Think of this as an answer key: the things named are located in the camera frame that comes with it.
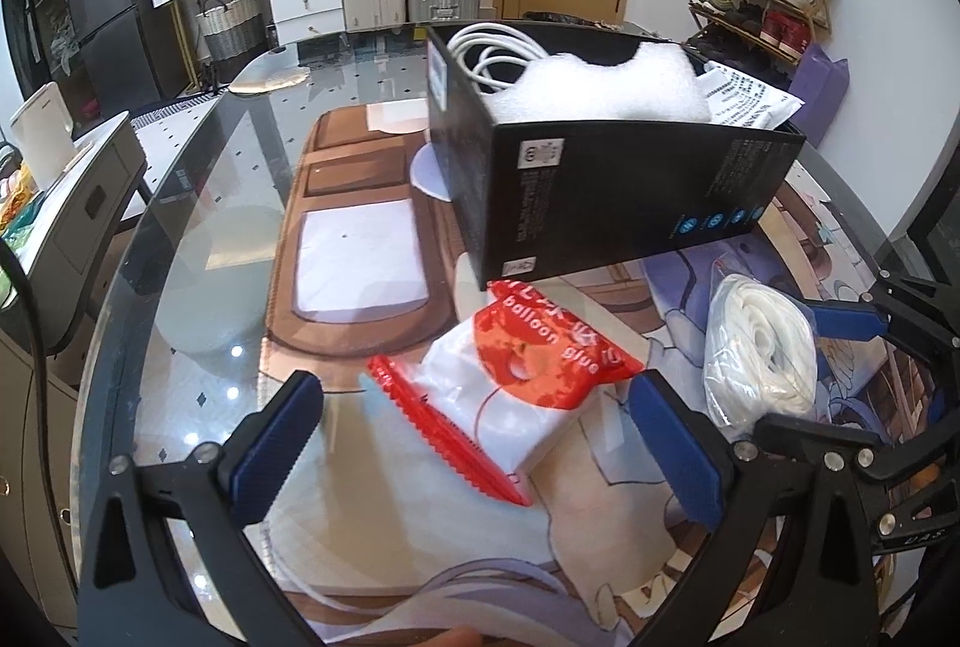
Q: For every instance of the anime printed table mat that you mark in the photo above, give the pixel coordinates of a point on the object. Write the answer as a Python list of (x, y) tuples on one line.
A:
[(374, 538)]

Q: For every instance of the person left hand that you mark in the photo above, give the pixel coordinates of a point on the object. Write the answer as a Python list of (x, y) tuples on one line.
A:
[(460, 636)]

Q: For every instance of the white printed pouch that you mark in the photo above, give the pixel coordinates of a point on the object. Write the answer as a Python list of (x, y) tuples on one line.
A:
[(740, 100)]

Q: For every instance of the red balloon glue bag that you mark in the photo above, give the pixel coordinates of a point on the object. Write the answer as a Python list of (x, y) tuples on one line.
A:
[(493, 394)]

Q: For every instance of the white rope bag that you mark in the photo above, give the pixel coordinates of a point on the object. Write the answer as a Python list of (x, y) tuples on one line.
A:
[(760, 356)]

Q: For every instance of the white foam block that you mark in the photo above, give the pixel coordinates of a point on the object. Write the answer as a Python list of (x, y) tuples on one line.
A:
[(657, 83)]

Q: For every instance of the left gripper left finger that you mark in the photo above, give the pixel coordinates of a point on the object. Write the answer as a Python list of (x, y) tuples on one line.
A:
[(135, 589)]

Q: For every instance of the black cardboard box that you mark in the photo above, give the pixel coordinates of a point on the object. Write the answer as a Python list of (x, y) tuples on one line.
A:
[(545, 198)]

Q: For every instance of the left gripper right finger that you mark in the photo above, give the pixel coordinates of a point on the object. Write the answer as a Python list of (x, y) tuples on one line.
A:
[(819, 588)]

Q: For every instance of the purple bag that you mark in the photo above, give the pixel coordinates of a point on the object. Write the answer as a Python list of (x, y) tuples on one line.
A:
[(821, 83)]

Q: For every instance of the woven laundry basket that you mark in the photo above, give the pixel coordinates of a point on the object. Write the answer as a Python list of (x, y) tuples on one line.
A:
[(232, 28)]

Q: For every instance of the grey side cabinet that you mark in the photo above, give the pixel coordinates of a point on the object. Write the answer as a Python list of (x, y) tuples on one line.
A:
[(63, 259)]

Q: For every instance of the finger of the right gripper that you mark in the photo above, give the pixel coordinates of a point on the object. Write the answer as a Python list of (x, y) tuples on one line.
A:
[(785, 435), (847, 320)]

